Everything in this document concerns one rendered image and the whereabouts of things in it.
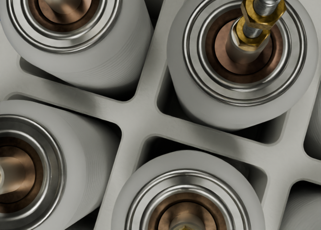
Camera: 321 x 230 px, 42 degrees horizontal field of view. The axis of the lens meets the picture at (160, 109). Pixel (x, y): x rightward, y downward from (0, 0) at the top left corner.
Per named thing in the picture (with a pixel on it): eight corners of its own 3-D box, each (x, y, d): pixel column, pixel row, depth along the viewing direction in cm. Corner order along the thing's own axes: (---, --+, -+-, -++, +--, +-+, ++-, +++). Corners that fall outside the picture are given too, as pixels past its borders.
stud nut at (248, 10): (236, 25, 19) (239, 19, 18) (243, -11, 19) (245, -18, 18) (280, 32, 19) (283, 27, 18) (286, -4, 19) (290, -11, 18)
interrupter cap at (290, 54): (171, 95, 26) (171, 93, 26) (194, -21, 27) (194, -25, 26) (293, 118, 26) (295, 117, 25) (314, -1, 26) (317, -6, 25)
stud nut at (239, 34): (229, 45, 23) (230, 41, 22) (235, 15, 23) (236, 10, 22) (265, 51, 23) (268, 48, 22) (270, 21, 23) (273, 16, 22)
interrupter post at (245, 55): (219, 62, 26) (224, 50, 23) (227, 25, 26) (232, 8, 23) (258, 69, 26) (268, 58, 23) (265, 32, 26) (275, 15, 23)
